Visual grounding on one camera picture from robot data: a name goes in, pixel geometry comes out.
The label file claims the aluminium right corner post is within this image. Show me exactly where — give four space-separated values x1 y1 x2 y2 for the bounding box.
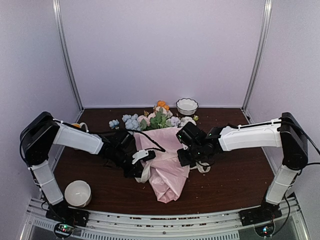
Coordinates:
241 0 273 113

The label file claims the cream ribbon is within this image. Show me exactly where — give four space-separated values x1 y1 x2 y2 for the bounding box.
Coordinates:
135 156 211 184

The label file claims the white purple flower bunch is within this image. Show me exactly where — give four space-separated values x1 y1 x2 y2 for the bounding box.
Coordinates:
165 116 197 128

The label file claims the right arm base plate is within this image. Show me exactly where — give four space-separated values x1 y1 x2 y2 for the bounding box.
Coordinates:
238 202 282 226

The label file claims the blue flower bunch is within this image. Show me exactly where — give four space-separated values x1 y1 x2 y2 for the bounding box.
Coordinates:
108 113 141 131

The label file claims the pink flower bunch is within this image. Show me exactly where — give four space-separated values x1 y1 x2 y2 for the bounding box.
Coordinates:
137 106 173 131

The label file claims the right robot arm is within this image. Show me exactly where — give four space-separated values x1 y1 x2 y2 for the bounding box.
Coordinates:
176 112 309 221

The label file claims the patterned mug yellow inside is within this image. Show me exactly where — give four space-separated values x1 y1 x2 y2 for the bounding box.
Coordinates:
71 122 89 133

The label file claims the aluminium left corner post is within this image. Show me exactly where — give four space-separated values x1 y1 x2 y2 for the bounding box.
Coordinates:
52 0 84 111

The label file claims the plain white round bowl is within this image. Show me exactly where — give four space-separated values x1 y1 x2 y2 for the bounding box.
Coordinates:
64 180 92 208

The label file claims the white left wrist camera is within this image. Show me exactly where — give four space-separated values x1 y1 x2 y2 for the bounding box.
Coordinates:
131 149 156 165

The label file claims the aluminium corner post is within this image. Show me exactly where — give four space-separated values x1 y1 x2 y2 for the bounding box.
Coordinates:
241 0 273 113
52 0 84 111

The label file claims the round circuit board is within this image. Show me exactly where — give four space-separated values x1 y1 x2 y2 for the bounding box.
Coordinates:
53 222 75 239
254 223 275 238

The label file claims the aluminium front rail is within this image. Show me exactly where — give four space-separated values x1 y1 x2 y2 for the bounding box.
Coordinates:
24 197 306 240

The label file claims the white scalloped bowl black rim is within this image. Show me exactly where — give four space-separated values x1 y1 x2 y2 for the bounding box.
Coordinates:
176 98 199 116

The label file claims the orange flower stem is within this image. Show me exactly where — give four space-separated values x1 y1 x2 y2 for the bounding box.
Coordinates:
156 100 170 111

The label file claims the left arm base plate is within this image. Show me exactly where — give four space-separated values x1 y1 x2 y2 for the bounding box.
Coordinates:
45 204 90 227

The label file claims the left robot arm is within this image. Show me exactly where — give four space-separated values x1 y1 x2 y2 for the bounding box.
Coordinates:
19 111 164 222

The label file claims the right round circuit board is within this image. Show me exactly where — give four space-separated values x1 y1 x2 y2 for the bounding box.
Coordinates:
254 223 275 238

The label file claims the purple tissue paper sheet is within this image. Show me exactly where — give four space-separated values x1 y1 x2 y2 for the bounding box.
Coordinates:
133 127 190 204

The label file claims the left round circuit board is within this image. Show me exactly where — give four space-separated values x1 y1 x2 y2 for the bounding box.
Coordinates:
53 222 75 239

